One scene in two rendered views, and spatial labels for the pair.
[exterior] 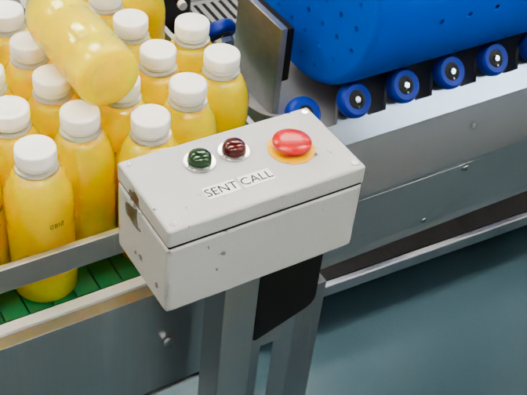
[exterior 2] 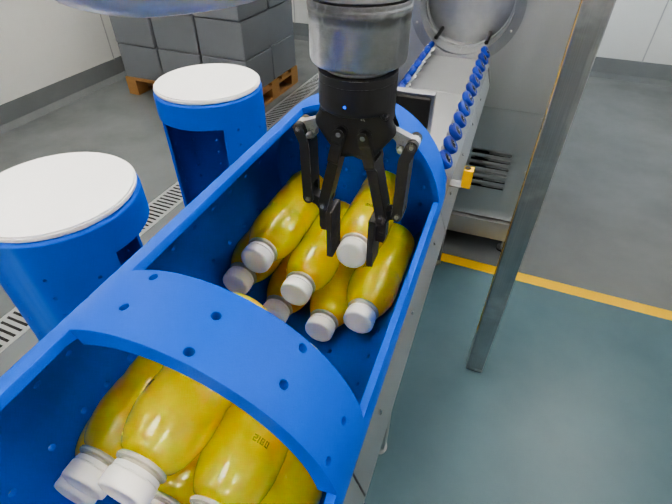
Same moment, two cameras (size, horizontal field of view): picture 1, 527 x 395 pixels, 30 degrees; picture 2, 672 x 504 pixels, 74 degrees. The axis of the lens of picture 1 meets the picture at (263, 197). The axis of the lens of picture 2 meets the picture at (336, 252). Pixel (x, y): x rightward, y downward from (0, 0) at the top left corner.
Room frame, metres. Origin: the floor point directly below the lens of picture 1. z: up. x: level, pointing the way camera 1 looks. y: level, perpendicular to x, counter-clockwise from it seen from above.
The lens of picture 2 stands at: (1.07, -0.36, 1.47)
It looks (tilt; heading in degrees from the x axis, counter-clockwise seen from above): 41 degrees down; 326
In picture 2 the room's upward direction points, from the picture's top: straight up
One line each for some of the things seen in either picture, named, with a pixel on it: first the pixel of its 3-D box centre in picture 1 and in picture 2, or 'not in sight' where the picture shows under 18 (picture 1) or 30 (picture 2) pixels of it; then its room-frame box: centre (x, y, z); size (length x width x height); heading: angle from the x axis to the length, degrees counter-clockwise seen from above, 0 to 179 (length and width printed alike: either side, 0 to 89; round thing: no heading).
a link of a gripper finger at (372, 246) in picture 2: not in sight; (373, 237); (1.40, -0.63, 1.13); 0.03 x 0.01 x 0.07; 126
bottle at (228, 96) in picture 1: (216, 125); not in sight; (0.88, 0.06, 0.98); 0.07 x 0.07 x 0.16
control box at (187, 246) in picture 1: (239, 204); not in sight; (0.68, 0.02, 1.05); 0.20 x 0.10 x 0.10; 125
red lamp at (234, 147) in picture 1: (234, 146); not in sight; (0.69, 0.03, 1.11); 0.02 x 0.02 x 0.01
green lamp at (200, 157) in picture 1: (199, 157); not in sight; (0.67, 0.06, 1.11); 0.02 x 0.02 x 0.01
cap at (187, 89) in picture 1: (187, 88); not in sight; (0.82, 0.09, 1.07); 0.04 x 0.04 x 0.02
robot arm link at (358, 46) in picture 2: not in sight; (359, 32); (1.41, -0.61, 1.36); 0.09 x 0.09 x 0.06
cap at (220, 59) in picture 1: (221, 59); not in sight; (0.88, 0.06, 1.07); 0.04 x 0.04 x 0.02
